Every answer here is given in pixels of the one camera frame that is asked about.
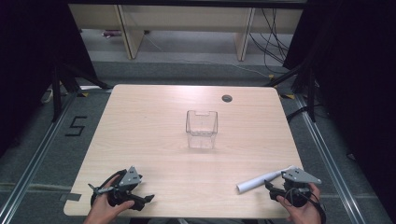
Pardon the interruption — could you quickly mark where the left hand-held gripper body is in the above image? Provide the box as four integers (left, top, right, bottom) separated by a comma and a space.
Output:
88, 165, 147, 212

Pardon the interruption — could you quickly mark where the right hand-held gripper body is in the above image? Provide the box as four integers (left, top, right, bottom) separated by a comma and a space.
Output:
279, 165, 323, 208

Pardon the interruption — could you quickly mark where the white tube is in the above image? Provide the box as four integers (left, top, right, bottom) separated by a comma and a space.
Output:
235, 164, 297, 194

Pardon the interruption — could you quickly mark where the person's right hand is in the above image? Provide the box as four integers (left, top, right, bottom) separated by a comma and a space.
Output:
276, 182, 323, 224

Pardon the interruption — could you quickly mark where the person's left hand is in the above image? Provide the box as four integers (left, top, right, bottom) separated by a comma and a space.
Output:
83, 175, 135, 224

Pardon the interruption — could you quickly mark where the clear plastic container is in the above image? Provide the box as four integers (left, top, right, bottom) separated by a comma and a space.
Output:
185, 109, 219, 150

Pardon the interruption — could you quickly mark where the black metal stand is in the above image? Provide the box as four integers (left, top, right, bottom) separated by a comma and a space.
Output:
49, 59, 113, 123
264, 62, 318, 123

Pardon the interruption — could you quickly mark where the black curtain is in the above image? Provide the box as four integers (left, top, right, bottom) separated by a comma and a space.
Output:
282, 0, 396, 216
0, 0, 97, 157

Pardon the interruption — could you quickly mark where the wooden shelf unit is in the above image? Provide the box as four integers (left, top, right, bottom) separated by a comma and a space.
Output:
68, 3, 304, 63

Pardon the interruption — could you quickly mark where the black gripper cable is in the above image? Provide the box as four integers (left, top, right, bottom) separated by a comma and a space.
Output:
90, 168, 128, 207
285, 186, 327, 224

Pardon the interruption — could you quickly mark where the aluminium floor rail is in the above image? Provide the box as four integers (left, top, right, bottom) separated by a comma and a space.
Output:
0, 91, 78, 224
293, 93, 367, 224

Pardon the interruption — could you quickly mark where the bundle of black cables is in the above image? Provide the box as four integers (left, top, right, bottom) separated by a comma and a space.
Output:
247, 7, 292, 75

